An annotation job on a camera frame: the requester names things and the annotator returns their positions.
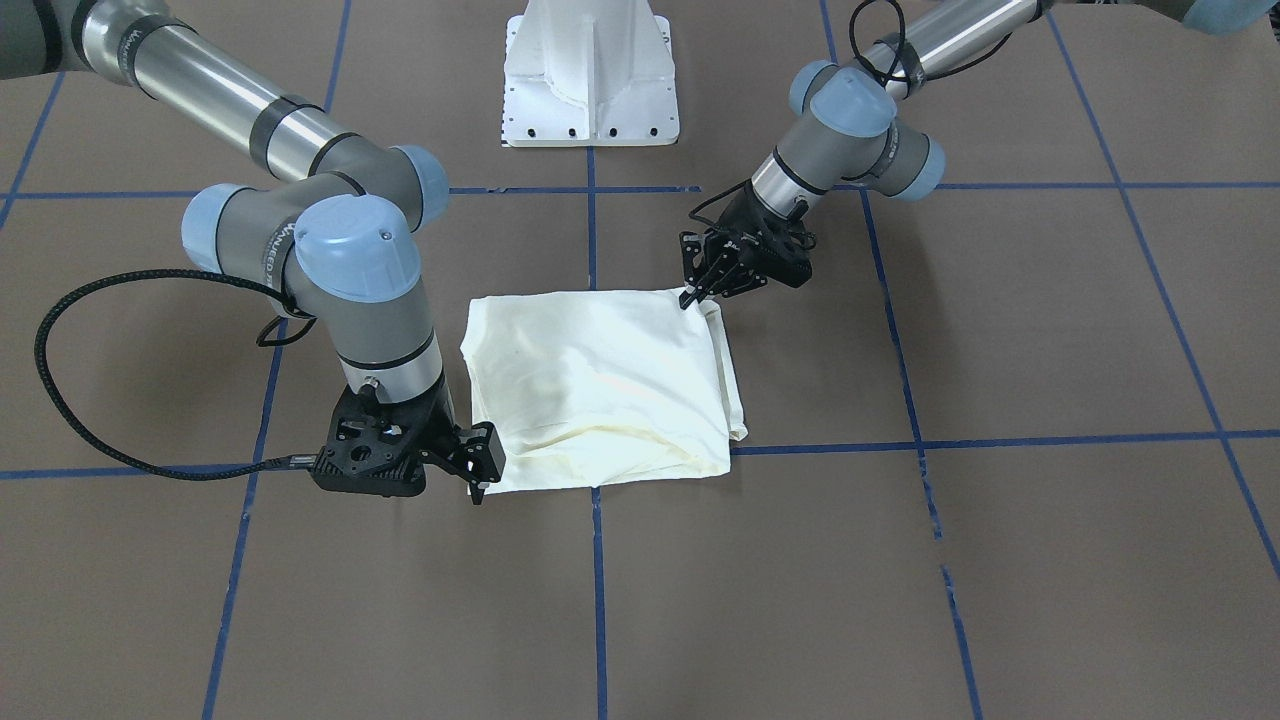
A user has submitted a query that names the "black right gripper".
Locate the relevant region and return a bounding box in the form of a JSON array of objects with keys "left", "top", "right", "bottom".
[{"left": 310, "top": 386, "right": 506, "bottom": 505}]

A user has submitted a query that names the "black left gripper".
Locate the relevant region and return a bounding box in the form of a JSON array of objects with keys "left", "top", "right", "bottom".
[{"left": 678, "top": 184, "right": 817, "bottom": 310}]

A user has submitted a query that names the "cream long-sleeve cat shirt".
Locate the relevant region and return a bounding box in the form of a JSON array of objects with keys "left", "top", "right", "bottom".
[{"left": 461, "top": 290, "right": 748, "bottom": 493}]

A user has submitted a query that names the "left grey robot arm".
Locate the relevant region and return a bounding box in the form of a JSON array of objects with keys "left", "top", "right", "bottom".
[{"left": 678, "top": 1, "right": 1052, "bottom": 309}]

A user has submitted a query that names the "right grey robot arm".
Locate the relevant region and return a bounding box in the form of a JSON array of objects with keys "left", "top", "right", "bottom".
[{"left": 3, "top": 1, "right": 506, "bottom": 503}]

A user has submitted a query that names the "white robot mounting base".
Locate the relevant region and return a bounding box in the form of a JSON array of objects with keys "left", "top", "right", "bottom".
[{"left": 500, "top": 1, "right": 681, "bottom": 149}]

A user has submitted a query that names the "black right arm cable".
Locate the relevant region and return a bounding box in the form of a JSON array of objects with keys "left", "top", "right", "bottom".
[{"left": 33, "top": 266, "right": 332, "bottom": 482}]

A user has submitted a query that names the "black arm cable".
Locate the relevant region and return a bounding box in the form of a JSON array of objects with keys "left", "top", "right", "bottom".
[
  {"left": 689, "top": 0, "right": 1011, "bottom": 231},
  {"left": 33, "top": 266, "right": 332, "bottom": 482}
]

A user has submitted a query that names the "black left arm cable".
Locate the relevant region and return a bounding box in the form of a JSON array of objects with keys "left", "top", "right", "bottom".
[{"left": 689, "top": 0, "right": 1011, "bottom": 231}]

